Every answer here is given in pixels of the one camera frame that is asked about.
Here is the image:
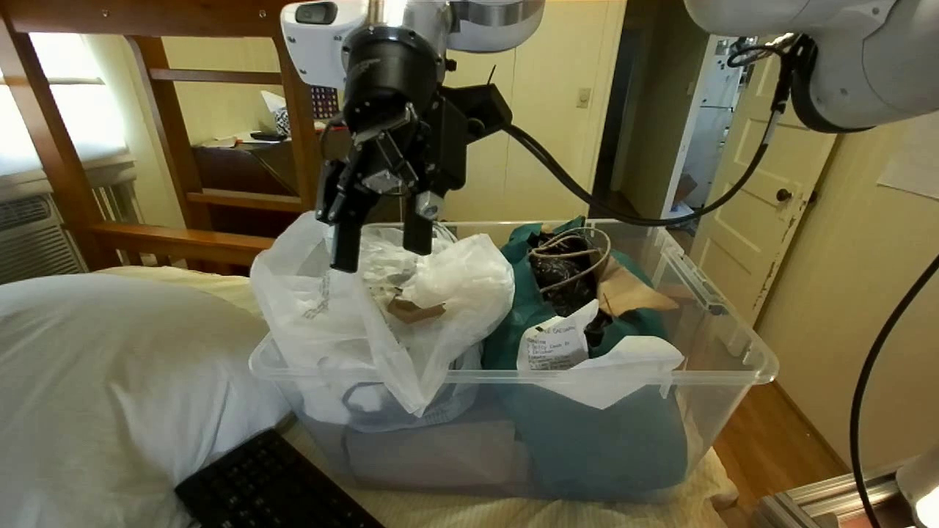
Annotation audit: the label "coiled cable bundle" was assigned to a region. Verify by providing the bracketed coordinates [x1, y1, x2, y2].
[525, 223, 615, 299]

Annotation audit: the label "brown cardboard piece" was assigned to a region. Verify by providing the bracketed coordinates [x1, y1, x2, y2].
[596, 264, 682, 321]

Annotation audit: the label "cream panelled door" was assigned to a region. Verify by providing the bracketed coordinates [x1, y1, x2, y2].
[688, 39, 845, 327]

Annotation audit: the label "white plastic bag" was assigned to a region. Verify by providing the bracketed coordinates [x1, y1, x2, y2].
[245, 209, 520, 424]

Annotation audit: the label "grey box inside storage box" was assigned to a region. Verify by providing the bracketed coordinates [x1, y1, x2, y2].
[341, 424, 522, 492]

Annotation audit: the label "window air conditioner unit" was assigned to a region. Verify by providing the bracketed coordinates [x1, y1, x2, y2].
[0, 146, 141, 289]

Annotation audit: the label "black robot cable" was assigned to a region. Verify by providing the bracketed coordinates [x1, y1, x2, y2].
[498, 36, 939, 528]

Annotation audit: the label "dark wooden dresser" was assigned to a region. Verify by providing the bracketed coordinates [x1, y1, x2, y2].
[188, 126, 332, 240]

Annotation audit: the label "teal green cloth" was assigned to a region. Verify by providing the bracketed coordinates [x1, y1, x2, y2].
[477, 217, 693, 501]

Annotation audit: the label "aluminium robot mounting plate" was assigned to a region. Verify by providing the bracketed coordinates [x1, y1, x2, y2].
[756, 469, 917, 528]

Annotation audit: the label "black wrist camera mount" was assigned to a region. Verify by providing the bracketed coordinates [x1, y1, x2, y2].
[433, 80, 517, 198]

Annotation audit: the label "white paper sheet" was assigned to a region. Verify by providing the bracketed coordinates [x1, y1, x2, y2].
[514, 297, 688, 415]

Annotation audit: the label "paper sheet on wall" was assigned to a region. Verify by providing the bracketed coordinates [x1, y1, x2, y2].
[873, 113, 939, 205]

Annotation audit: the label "white pillow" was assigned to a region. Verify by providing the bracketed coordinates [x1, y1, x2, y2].
[0, 270, 292, 528]

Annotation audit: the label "clear plastic storage box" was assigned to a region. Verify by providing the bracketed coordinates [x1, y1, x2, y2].
[245, 217, 779, 509]

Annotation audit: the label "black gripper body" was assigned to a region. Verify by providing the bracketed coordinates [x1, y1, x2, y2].
[319, 26, 458, 201]

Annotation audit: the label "black computer keyboard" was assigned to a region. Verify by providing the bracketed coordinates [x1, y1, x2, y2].
[170, 426, 387, 528]

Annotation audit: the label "pale yellow bed sheet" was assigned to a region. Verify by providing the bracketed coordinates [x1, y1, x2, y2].
[97, 262, 738, 528]

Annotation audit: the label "cream closet doors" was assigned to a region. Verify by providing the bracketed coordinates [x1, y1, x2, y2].
[433, 19, 631, 223]

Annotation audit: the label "wooden bunk bed frame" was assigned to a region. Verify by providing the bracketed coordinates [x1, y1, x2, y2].
[0, 0, 346, 278]

